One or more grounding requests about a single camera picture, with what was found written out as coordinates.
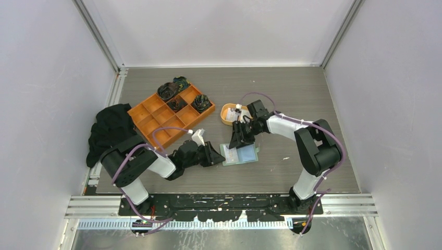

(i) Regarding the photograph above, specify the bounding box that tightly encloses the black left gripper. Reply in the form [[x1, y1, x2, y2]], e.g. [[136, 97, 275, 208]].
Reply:
[[183, 141, 225, 169]]

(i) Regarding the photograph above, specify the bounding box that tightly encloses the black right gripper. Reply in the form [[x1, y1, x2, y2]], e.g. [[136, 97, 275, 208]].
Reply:
[[229, 119, 263, 149]]

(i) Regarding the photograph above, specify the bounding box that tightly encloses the white printed card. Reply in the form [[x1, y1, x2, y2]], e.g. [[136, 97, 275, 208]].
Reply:
[[223, 144, 239, 164]]

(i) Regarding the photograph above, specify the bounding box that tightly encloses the green card holder wallet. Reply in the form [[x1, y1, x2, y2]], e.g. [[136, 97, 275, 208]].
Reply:
[[219, 143, 260, 166]]

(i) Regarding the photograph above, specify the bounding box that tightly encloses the silver Chlitina card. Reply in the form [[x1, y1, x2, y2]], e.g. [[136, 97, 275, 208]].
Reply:
[[225, 108, 236, 122]]

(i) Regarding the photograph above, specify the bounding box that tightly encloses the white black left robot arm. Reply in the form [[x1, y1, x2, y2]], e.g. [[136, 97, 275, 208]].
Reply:
[[99, 135, 225, 215]]

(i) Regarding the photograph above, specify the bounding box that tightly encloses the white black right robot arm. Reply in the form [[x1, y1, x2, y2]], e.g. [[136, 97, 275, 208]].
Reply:
[[228, 100, 345, 214]]

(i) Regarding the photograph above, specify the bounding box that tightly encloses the yellow oval tray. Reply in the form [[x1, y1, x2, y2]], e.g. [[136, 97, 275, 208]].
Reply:
[[220, 103, 251, 126]]

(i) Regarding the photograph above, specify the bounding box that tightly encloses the green patterned rolled sock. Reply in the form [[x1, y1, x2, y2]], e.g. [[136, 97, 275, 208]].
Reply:
[[191, 94, 212, 114]]

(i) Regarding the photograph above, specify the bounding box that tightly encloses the orange wooden divider box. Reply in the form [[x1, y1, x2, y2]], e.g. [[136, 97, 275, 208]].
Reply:
[[128, 84, 216, 148]]

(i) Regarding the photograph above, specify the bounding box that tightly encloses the dark rolled sock centre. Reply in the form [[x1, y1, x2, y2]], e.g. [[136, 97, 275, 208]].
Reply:
[[166, 95, 188, 113]]

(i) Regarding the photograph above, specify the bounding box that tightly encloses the dark rolled sock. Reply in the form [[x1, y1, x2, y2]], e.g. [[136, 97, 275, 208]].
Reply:
[[157, 82, 179, 102], [173, 76, 190, 92], [166, 95, 188, 113]]

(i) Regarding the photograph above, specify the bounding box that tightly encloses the dark rolled sock top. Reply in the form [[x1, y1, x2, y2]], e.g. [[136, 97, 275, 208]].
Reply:
[[173, 76, 190, 92]]

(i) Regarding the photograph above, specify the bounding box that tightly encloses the dark rolled sock left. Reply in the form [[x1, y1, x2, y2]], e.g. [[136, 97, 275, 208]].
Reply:
[[157, 82, 179, 102]]

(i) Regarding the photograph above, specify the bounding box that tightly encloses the black cloth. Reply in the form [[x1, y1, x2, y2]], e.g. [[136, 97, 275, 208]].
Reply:
[[86, 103, 137, 168]]

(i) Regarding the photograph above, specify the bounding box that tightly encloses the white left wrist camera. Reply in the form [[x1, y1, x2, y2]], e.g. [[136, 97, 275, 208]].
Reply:
[[187, 129, 205, 146]]

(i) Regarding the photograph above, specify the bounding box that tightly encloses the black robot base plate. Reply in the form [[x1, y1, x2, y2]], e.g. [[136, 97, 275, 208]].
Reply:
[[136, 194, 323, 222]]

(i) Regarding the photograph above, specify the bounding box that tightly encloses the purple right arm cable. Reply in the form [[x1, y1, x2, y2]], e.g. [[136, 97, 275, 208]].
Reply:
[[238, 92, 347, 235]]

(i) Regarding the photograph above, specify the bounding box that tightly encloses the aluminium frame rail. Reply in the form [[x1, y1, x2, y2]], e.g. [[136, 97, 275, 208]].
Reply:
[[65, 194, 378, 234]]

